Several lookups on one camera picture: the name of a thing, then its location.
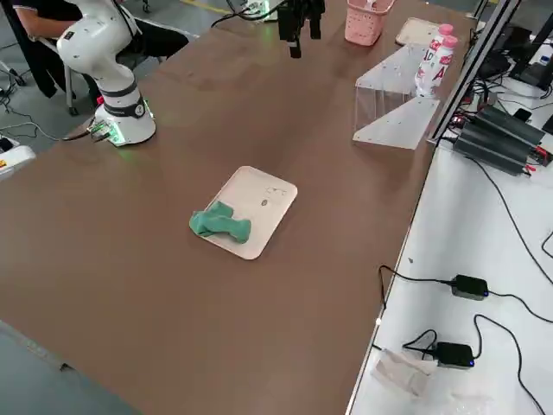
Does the white control box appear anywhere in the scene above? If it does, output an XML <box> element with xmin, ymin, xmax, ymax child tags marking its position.
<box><xmin>0</xmin><ymin>137</ymin><xmax>36</xmax><ymax>181</ymax></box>

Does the black finned power supply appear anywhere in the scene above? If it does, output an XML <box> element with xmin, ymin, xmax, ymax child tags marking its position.
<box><xmin>452</xmin><ymin>129</ymin><xmax>543</xmax><ymax>176</ymax></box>
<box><xmin>473</xmin><ymin>105</ymin><xmax>546</xmax><ymax>146</ymax></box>

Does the black power adapter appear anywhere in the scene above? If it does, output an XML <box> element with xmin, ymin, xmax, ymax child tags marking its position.
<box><xmin>451</xmin><ymin>274</ymin><xmax>490</xmax><ymax>300</ymax></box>
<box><xmin>433</xmin><ymin>341</ymin><xmax>476</xmax><ymax>369</ymax></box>

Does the long black power cable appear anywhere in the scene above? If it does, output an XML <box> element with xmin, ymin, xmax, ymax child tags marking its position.
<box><xmin>464</xmin><ymin>155</ymin><xmax>553</xmax><ymax>278</ymax></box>

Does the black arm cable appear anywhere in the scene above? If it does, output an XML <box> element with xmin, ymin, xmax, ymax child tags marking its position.
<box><xmin>225</xmin><ymin>0</ymin><xmax>287</xmax><ymax>21</ymax></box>

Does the black computer monitor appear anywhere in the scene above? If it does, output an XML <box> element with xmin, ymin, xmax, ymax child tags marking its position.
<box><xmin>508</xmin><ymin>0</ymin><xmax>553</xmax><ymax>93</ymax></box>

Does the black adapter cable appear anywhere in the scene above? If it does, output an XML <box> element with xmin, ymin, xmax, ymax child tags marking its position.
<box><xmin>402</xmin><ymin>314</ymin><xmax>548</xmax><ymax>415</ymax></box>
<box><xmin>378</xmin><ymin>264</ymin><xmax>553</xmax><ymax>324</ymax></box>

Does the pink plastic basket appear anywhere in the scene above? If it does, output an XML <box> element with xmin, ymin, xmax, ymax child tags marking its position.
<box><xmin>344</xmin><ymin>0</ymin><xmax>397</xmax><ymax>47</ymax></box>

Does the aluminium frame post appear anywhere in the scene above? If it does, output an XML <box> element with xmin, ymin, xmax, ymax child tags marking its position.
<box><xmin>425</xmin><ymin>0</ymin><xmax>518</xmax><ymax>144</ymax></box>

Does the green fleece cloth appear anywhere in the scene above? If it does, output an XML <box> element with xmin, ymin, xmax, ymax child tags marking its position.
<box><xmin>188</xmin><ymin>200</ymin><xmax>253</xmax><ymax>246</ymax></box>

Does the beige rabbit print tray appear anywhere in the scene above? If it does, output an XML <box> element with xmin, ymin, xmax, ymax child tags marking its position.
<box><xmin>395</xmin><ymin>16</ymin><xmax>442</xmax><ymax>47</ymax></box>
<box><xmin>192</xmin><ymin>165</ymin><xmax>300</xmax><ymax>263</ymax></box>

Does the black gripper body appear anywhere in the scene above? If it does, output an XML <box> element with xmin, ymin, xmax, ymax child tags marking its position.
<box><xmin>277</xmin><ymin>0</ymin><xmax>327</xmax><ymax>23</ymax></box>

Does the clear plastic bag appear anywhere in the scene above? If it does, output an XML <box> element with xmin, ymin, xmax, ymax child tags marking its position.
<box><xmin>371</xmin><ymin>348</ymin><xmax>437</xmax><ymax>399</ymax></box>

